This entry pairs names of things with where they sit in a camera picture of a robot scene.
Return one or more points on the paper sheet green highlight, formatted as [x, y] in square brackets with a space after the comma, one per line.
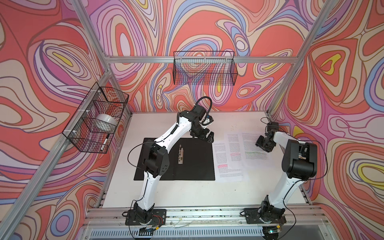
[254, 156]

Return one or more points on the green circuit board left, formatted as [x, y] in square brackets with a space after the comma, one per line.
[147, 231]

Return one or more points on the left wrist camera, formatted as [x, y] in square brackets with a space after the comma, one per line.
[208, 120]

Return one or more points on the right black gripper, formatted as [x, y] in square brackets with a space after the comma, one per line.
[259, 142]

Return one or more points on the white RAY file folder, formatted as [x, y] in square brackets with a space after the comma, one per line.
[198, 162]

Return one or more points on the black white marker pen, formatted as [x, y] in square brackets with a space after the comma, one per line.
[105, 144]

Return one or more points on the black wire basket left wall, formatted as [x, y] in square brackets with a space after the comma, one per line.
[81, 131]

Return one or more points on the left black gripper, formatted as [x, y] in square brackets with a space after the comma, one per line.
[205, 136]

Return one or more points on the green circuit board right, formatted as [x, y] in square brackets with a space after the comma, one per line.
[271, 230]

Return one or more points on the black wire basket wall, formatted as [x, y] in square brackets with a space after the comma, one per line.
[198, 68]
[81, 131]

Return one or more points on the green circuit board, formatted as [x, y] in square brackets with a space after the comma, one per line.
[147, 231]
[271, 230]

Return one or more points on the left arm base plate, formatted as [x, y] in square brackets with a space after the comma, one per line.
[154, 218]

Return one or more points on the white tape roll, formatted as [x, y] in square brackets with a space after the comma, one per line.
[105, 122]

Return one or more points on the paper sheet middle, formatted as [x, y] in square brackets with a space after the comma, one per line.
[234, 150]

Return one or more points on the black wire basket back wall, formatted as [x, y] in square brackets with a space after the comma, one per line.
[198, 68]

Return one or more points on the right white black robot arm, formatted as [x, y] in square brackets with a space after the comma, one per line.
[299, 164]

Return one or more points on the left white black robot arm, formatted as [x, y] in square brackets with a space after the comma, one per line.
[156, 159]

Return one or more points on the aluminium front rail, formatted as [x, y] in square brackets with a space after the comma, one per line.
[178, 217]

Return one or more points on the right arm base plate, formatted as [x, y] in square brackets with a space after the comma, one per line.
[256, 216]

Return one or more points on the paper sheet pink highlight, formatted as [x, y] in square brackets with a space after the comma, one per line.
[224, 174]

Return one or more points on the metal folder clip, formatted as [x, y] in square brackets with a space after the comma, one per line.
[181, 155]

